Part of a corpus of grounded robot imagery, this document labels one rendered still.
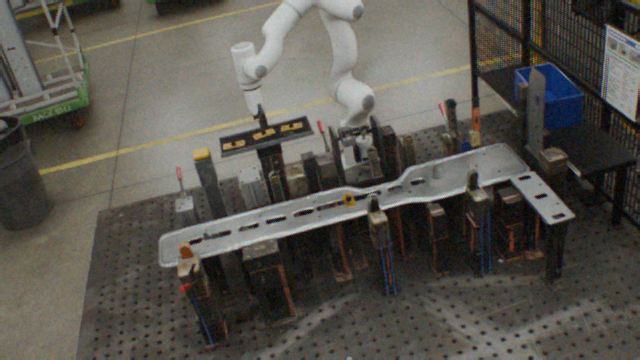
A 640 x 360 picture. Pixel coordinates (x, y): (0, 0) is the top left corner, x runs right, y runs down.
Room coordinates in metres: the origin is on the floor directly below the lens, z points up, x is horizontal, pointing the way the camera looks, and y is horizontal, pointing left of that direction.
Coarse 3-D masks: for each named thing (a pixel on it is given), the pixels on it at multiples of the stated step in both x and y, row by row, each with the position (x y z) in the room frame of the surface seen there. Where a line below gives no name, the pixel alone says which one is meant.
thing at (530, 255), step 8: (528, 208) 1.68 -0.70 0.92; (528, 216) 1.68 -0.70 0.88; (536, 216) 1.68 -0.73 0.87; (528, 224) 1.68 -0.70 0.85; (536, 224) 1.68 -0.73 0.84; (528, 232) 1.68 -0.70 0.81; (536, 232) 1.68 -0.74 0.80; (528, 240) 1.68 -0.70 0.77; (536, 240) 1.68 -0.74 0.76; (528, 248) 1.68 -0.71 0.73; (536, 248) 1.68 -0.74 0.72; (528, 256) 1.66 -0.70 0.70; (536, 256) 1.66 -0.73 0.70
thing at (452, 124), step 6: (444, 102) 2.05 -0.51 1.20; (450, 102) 2.02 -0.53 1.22; (450, 108) 2.04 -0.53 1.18; (450, 114) 2.04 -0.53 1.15; (450, 120) 2.03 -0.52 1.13; (456, 120) 2.02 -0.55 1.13; (450, 126) 2.02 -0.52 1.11; (456, 126) 2.02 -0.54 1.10; (450, 132) 2.02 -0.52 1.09; (456, 132) 2.02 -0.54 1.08; (450, 138) 2.01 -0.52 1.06; (456, 138) 2.02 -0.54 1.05
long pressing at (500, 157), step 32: (448, 160) 1.96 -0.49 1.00; (480, 160) 1.92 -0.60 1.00; (512, 160) 1.88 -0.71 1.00; (320, 192) 1.91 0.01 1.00; (352, 192) 1.88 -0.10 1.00; (384, 192) 1.84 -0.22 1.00; (416, 192) 1.80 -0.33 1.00; (448, 192) 1.77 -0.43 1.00; (224, 224) 1.84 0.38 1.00; (288, 224) 1.77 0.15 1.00; (320, 224) 1.73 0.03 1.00; (160, 256) 1.73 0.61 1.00
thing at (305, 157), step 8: (312, 152) 2.06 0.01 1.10; (304, 160) 2.01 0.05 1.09; (312, 160) 2.02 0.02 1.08; (304, 168) 2.02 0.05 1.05; (312, 168) 2.02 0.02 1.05; (312, 176) 2.02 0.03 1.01; (312, 184) 2.02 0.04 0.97; (312, 192) 2.02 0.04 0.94; (320, 216) 2.02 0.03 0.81; (320, 232) 2.02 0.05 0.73
